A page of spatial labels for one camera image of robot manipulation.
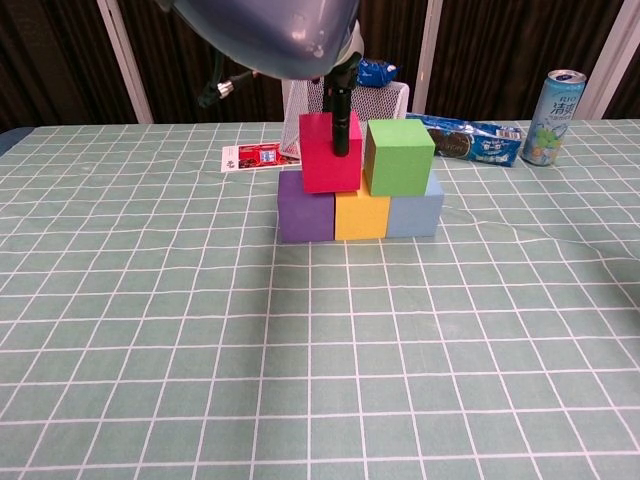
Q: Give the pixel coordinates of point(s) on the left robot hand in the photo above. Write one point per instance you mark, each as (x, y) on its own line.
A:
(341, 110)

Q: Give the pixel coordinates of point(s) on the crimson foam cube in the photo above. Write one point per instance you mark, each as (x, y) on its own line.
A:
(330, 160)

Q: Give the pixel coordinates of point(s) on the green foam cube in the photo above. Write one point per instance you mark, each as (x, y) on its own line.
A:
(397, 162)

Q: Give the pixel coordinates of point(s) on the purple foam cube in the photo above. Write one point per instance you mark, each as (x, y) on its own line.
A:
(302, 215)

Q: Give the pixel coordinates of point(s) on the light blue foam cube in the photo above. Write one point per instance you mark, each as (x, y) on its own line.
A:
(415, 215)

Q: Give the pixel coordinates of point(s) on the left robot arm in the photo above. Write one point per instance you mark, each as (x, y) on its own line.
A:
(265, 35)

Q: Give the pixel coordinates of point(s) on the small blue cookie pack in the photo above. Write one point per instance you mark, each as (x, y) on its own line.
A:
(375, 72)

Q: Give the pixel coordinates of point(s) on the red and white card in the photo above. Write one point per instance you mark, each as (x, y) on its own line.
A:
(250, 157)

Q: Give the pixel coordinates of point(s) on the yellow foam cube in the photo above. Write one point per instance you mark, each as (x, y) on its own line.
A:
(362, 217)

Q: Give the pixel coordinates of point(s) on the long blue cookie package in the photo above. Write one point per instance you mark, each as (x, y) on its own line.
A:
(480, 145)

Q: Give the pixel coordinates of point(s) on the light blue drink can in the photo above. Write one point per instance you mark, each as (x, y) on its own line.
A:
(550, 125)

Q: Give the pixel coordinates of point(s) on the green checked tablecloth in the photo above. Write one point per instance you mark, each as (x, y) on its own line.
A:
(300, 375)

